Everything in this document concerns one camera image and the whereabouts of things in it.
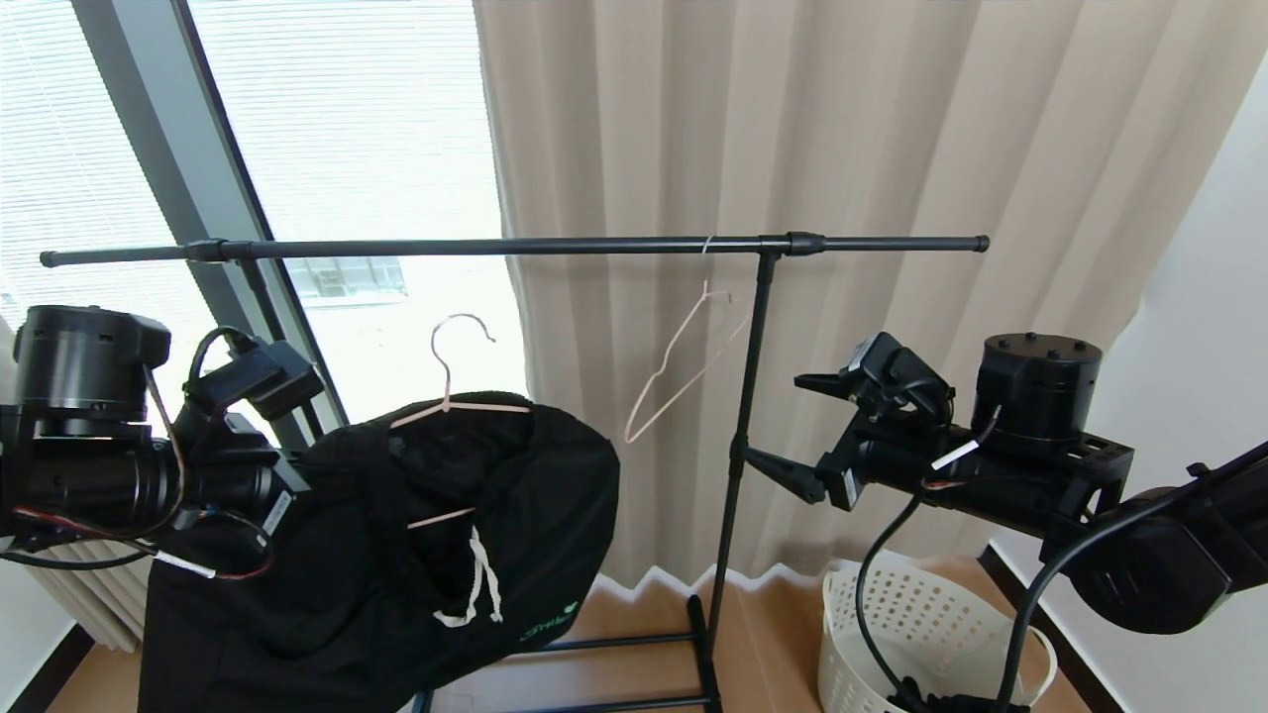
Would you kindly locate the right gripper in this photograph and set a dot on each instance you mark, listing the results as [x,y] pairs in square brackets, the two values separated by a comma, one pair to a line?
[951,475]

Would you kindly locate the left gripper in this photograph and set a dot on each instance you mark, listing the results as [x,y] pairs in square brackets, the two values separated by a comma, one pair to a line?
[99,485]

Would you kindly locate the pink clothes hanger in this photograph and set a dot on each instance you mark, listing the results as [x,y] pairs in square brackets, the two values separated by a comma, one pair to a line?
[705,295]
[447,394]

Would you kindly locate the white laundry basket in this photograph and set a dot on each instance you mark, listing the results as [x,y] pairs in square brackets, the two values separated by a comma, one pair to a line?
[961,614]

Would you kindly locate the black clothes rack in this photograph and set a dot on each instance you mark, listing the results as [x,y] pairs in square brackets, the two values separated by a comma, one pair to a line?
[396,248]

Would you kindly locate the black garment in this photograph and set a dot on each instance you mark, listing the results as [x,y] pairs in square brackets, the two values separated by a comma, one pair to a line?
[951,705]

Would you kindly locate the window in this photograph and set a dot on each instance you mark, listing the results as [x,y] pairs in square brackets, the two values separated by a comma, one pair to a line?
[347,99]

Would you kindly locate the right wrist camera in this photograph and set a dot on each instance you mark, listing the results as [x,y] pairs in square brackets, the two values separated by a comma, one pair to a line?
[892,371]

